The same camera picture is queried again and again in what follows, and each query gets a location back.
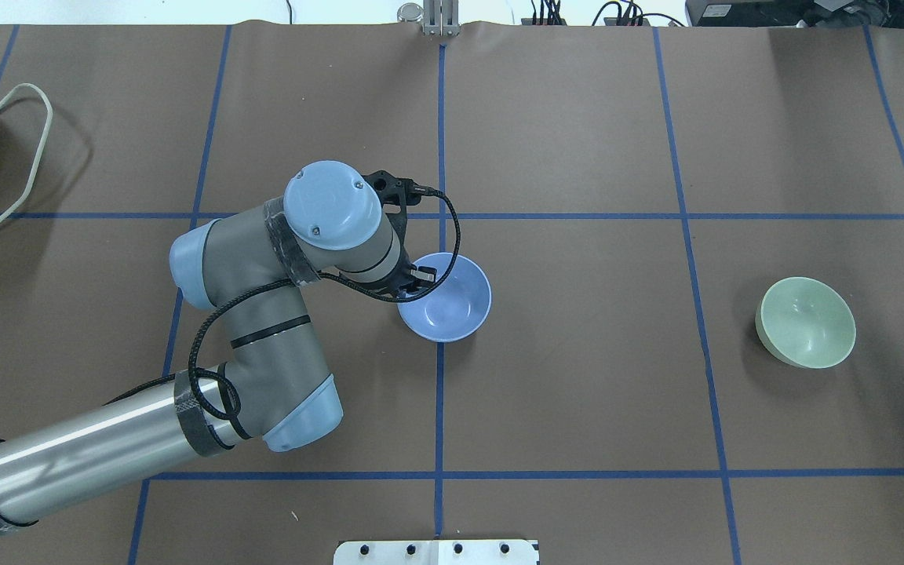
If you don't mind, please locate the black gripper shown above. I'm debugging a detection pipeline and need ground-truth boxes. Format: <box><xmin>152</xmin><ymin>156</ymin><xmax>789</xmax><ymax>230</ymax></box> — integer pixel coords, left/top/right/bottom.
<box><xmin>363</xmin><ymin>170</ymin><xmax>439</xmax><ymax>301</ymax></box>

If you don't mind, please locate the blue bowl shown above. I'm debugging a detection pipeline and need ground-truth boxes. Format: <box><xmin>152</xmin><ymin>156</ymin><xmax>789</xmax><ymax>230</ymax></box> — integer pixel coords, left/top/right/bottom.
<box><xmin>397</xmin><ymin>253</ymin><xmax>493</xmax><ymax>343</ymax></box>

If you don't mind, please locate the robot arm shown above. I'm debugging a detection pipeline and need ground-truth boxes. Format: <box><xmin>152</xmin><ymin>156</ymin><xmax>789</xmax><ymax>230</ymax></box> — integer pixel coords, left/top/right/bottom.
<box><xmin>0</xmin><ymin>160</ymin><xmax>450</xmax><ymax>537</ymax></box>

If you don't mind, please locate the green bowl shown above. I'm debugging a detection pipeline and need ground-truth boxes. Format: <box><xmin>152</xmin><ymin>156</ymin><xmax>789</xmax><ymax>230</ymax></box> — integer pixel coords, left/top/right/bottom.
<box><xmin>754</xmin><ymin>276</ymin><xmax>857</xmax><ymax>370</ymax></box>

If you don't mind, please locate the black monitor base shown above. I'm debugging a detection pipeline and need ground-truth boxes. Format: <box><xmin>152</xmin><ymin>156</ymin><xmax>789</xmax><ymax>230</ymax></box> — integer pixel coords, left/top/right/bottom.
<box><xmin>684</xmin><ymin>1</ymin><xmax>904</xmax><ymax>29</ymax></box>

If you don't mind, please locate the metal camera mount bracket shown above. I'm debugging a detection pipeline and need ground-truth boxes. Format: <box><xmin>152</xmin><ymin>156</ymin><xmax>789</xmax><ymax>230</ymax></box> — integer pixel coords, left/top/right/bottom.
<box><xmin>421</xmin><ymin>0</ymin><xmax>461</xmax><ymax>37</ymax></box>

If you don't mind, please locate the black cable bundle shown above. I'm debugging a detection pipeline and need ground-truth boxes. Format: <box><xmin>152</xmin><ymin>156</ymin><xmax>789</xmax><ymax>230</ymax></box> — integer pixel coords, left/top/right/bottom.
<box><xmin>521</xmin><ymin>0</ymin><xmax>685</xmax><ymax>28</ymax></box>

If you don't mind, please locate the white camera stand base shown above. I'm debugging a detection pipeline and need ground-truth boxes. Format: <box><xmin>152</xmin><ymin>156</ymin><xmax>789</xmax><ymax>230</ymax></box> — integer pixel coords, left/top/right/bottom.
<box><xmin>333</xmin><ymin>538</ymin><xmax>541</xmax><ymax>564</ymax></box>

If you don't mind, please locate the beige cable loop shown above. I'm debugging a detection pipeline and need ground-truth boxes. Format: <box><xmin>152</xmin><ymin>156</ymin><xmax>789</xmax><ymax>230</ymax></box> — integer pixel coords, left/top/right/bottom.
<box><xmin>0</xmin><ymin>83</ymin><xmax>53</xmax><ymax>257</ymax></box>

